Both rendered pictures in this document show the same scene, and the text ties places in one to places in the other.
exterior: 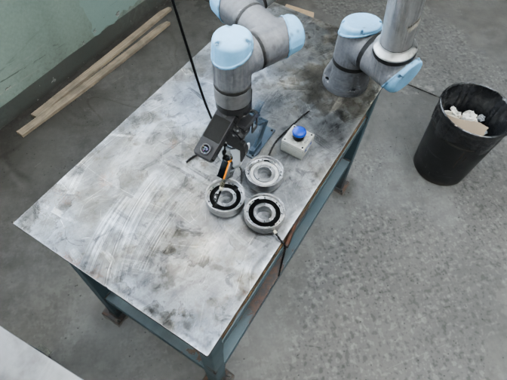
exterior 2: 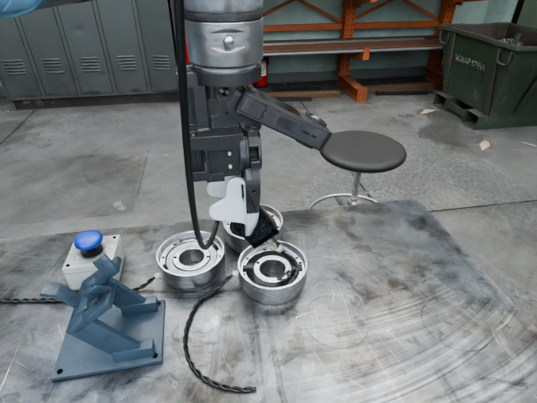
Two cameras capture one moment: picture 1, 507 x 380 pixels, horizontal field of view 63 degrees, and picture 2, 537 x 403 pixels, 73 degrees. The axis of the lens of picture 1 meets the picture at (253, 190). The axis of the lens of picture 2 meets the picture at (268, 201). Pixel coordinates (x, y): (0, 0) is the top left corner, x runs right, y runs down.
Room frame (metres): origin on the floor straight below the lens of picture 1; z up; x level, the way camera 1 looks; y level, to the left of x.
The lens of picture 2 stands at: (0.83, 0.39, 1.22)
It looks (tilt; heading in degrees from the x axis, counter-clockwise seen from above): 34 degrees down; 232
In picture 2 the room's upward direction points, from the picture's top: straight up
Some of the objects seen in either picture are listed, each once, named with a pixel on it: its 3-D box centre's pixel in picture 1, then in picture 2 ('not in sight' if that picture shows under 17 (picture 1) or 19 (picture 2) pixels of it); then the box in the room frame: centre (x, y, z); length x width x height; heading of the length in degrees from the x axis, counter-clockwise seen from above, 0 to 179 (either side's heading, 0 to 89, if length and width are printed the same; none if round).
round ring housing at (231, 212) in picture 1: (225, 198); (272, 272); (0.58, 0.07, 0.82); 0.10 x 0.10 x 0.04
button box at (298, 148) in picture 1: (298, 140); (92, 261); (0.79, -0.12, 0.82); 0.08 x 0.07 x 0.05; 151
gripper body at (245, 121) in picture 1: (235, 117); (223, 121); (0.63, 0.05, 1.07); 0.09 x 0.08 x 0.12; 153
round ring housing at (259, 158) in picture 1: (264, 174); (192, 261); (0.66, -0.03, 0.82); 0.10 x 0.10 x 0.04
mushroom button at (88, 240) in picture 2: (298, 136); (91, 248); (0.78, -0.12, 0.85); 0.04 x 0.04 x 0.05
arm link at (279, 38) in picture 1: (268, 36); not in sight; (0.70, -0.01, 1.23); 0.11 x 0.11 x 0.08; 40
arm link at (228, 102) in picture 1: (231, 91); (225, 43); (0.63, 0.06, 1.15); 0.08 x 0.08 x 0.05
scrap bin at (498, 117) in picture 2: not in sight; (498, 75); (-2.76, -0.94, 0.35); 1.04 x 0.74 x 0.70; 61
